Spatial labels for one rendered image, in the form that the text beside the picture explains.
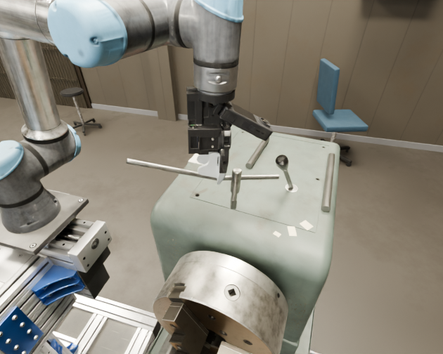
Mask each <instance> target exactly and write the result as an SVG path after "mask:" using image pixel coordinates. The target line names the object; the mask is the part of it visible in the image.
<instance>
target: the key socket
mask: <svg viewBox="0 0 443 354"><path fill-rule="evenodd" d="M224 295H225V297H226V298H227V299H228V300H230V301H236V300H238V298H239V296H240V292H239V290H238V288H237V287H236V286H234V285H228V286H227V287H226V288H225V290H224Z"/></svg>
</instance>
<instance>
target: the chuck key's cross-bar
mask: <svg viewBox="0 0 443 354"><path fill-rule="evenodd" d="M126 163H127V164H131V165H135V166H142V167H146V168H150V169H157V170H161V171H168V172H172V173H179V174H183V175H187V176H195V177H199V178H206V179H210V180H214V181H217V178H214V177H210V176H203V175H200V174H199V173H198V172H197V171H191V170H186V169H180V168H176V167H172V166H165V165H161V164H154V163H150V162H144V161H140V160H135V159H129V158H127V161H126ZM271 179H279V175H278V174H261V175H241V179H240V180H271ZM232 180H233V178H232V175H228V176H225V178H224V180H223V181H232Z"/></svg>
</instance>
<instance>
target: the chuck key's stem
mask: <svg viewBox="0 0 443 354"><path fill-rule="evenodd" d="M241 175H242V170H241V169H239V168H234V169H233V170H232V178H233V180H232V181H231V190H230V191H231V203H230V207H231V209H236V205H237V195H238V193H239V192H240V179H241Z"/></svg>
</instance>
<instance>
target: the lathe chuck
mask: <svg viewBox="0 0 443 354"><path fill-rule="evenodd" d="M228 285H234V286H236V287H237V288H238V290H239V292H240V296H239V298H238V300H236V301H230V300H228V299H227V298H226V297H225V295H224V290H225V288H226V287H227V286H228ZM175 286H185V287H186V288H185V290H184V292H181V293H180V295H179V298H180V299H181V300H182V301H183V302H184V303H185V304H186V306H187V307H188V308H189V309H190V310H191V312H192V313H193V314H194V315H195V316H196V317H197V318H198V319H199V320H200V321H201V322H202V324H203V325H204V326H205V327H206V328H207V329H209V330H211V331H213V332H215V335H216V336H217V337H216V339H215V341H212V343H211V347H210V350H209V352H208V354H217V353H218V350H219V347H220V345H221V342H222V341H224V339H225V340H226V342H227V343H230V344H232V345H234V346H237V347H239V348H241V349H243V350H246V351H248V352H250V353H253V354H280V352H281V346H282V342H283V335H284V331H285V316H284V314H283V311H282V310H281V308H280V307H279V305H278V304H277V302H275V300H273V298H272V297H271V296H270V295H269V294H267V293H266V292H265V291H264V290H263V289H262V288H261V287H259V286H258V285H256V284H255V283H254V282H252V281H250V280H249V279H247V278H246V277H243V276H242V275H239V274H238V273H235V272H233V271H231V270H229V269H226V268H223V267H220V266H217V265H213V264H209V263H201V262H189V263H182V264H180V265H178V266H177V267H175V268H174V269H173V271H172V272H171V274H170V276H169V277H168V278H167V281H166V282H165V283H164V285H163V287H162V289H161V290H160V292H159V293H158V295H157V296H156V298H155V300H154V302H153V312H154V314H155V317H156V318H157V320H158V322H159V323H160V324H161V325H162V327H163V328H164V329H165V330H166V331H167V332H168V333H169V334H170V335H171V336H172V334H173V333H174V332H173V331H172V330H171V329H170V328H169V327H168V326H167V325H166V324H165V323H164V322H163V321H162V318H163V317H164V315H165V313H166V312H167V309H168V308H169V307H170V304H171V302H172V301H171V300H170V299H169V298H168V297H169V295H170V294H171V293H170V291H171V289H172V288H174V287H175Z"/></svg>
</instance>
